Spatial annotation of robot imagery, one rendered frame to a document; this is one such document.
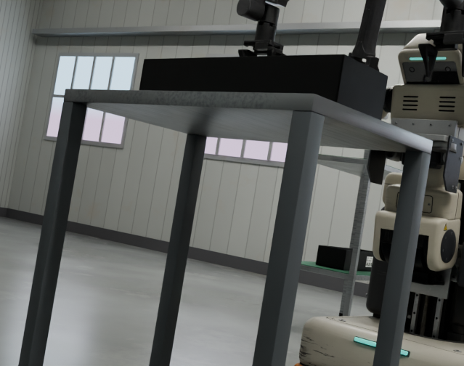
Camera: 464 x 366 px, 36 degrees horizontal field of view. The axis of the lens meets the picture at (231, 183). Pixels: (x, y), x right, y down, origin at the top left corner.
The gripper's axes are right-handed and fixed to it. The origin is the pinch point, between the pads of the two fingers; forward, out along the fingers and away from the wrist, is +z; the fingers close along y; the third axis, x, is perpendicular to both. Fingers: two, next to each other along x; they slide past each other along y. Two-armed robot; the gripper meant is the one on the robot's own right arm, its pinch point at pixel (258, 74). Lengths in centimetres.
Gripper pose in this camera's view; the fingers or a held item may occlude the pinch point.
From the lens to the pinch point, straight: 208.6
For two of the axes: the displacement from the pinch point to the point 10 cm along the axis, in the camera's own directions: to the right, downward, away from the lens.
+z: -1.8, 9.8, -0.3
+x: 6.5, 1.4, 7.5
